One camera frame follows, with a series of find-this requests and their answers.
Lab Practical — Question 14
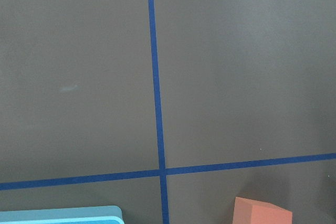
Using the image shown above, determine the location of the light blue plastic bin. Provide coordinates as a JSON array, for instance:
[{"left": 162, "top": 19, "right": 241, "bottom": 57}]
[{"left": 1, "top": 206, "right": 124, "bottom": 223}]

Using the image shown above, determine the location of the orange foam block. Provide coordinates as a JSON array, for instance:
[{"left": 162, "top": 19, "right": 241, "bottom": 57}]
[{"left": 233, "top": 197, "right": 292, "bottom": 224}]

